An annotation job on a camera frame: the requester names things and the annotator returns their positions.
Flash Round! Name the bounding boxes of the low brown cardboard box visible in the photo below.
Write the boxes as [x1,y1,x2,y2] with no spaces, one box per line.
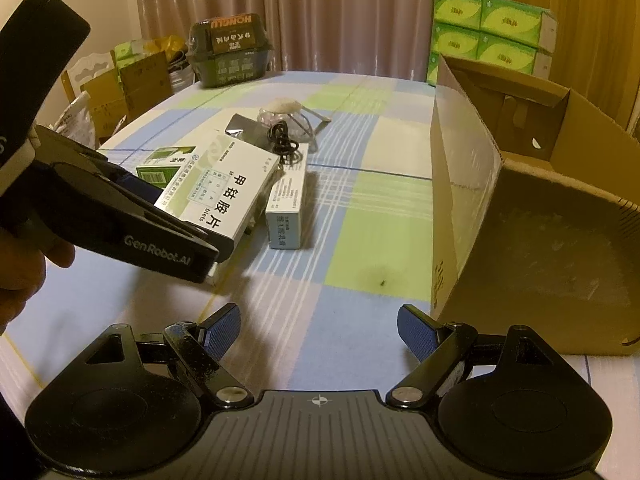
[80,72,127,147]

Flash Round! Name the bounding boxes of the clear plastic container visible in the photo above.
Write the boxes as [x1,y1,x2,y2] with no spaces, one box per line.
[152,130,283,286]

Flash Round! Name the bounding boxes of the pink curtain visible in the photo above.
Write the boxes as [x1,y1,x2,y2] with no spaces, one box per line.
[132,0,451,83]

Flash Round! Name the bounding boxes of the person's left hand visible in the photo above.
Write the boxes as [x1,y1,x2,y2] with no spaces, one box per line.
[0,232,77,336]

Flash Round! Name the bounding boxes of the tall brown cardboard box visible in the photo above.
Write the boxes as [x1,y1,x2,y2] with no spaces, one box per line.
[120,50,174,122]

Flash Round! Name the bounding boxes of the green and white box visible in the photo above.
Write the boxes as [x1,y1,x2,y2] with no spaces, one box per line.
[134,144,197,190]

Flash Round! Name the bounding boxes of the dark green plastic container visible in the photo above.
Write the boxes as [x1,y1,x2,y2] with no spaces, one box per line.
[187,12,276,89]

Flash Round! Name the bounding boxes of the green tissue packs in box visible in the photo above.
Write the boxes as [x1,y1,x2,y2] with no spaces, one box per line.
[112,40,147,69]

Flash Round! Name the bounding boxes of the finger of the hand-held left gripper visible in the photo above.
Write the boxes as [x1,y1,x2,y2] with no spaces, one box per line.
[34,126,165,204]
[150,202,237,262]

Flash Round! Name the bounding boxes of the yellow plastic bag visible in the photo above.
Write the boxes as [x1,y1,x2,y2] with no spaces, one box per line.
[145,35,189,62]

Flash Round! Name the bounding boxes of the black cable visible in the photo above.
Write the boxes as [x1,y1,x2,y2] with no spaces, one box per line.
[267,122,299,164]

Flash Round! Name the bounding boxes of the white chair back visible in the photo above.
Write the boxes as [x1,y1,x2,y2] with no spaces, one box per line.
[60,52,119,107]

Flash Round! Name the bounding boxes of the wooden door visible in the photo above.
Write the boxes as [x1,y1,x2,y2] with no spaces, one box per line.
[502,0,640,136]

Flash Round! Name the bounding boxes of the stack of green tissue packs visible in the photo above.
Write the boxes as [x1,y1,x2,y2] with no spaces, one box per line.
[426,0,559,86]

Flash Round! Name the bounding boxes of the clear plastic bag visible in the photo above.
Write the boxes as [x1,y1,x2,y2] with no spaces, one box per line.
[50,92,99,149]
[257,97,333,153]

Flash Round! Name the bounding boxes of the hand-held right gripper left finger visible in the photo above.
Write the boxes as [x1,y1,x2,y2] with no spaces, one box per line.
[82,302,256,409]

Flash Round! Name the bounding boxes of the shiny foil packet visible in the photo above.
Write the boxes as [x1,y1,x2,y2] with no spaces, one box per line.
[225,112,261,139]

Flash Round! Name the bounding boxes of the crumpled clear plastic bag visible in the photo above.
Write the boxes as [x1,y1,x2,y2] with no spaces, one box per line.
[50,92,99,149]

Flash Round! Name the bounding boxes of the checked tablecloth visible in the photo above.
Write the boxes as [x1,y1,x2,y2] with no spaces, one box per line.
[0,70,640,461]

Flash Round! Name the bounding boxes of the metal bucket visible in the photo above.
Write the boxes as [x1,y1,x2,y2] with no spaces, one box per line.
[167,55,198,93]

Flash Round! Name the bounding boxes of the small white medicine box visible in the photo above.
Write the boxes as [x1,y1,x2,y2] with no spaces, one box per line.
[265,142,311,251]

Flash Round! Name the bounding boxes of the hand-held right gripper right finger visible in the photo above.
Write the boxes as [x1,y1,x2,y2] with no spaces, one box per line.
[385,303,559,409]

